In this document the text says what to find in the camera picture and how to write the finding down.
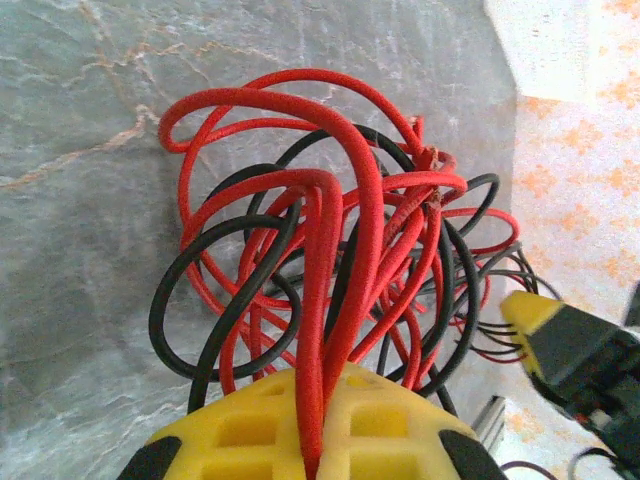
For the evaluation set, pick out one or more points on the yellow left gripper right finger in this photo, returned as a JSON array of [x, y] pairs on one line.
[[425, 450]]

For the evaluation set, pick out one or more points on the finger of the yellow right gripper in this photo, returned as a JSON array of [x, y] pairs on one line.
[[575, 350]]

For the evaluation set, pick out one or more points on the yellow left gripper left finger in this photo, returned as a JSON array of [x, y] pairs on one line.
[[210, 425]]

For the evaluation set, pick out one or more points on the white perforated plastic basket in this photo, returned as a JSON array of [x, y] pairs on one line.
[[560, 45]]

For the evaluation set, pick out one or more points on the aluminium side rail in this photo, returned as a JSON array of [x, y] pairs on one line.
[[487, 417]]

